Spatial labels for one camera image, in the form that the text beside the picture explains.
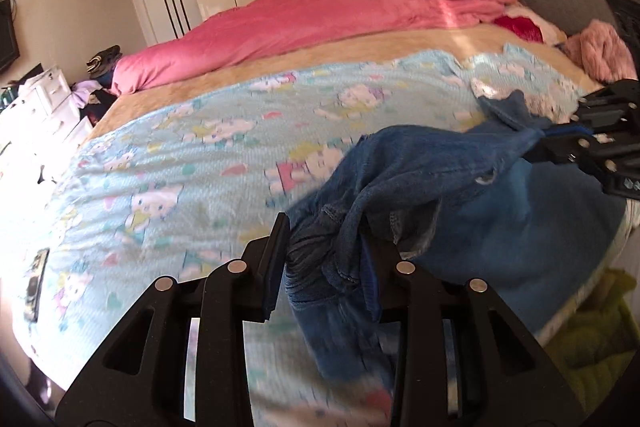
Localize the pink fluffy garment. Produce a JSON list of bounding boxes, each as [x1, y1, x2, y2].
[[563, 20, 638, 84]]

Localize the light blue cartoon bedsheet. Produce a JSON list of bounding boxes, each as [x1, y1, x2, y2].
[[24, 42, 594, 427]]

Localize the black wall television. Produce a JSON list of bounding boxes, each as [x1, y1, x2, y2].
[[0, 0, 20, 72]]

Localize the clothes pile by bed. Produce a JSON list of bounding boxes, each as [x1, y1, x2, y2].
[[72, 44, 122, 126]]

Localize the beige plush blanket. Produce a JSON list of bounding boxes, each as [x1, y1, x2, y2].
[[90, 24, 600, 139]]

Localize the blue denim pants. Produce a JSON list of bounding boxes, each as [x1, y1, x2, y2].
[[285, 91, 626, 385]]

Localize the pink comforter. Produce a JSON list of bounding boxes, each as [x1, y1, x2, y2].
[[112, 0, 518, 95]]

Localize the white drawer cabinet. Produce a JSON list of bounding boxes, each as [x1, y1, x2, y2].
[[1, 67, 92, 158]]

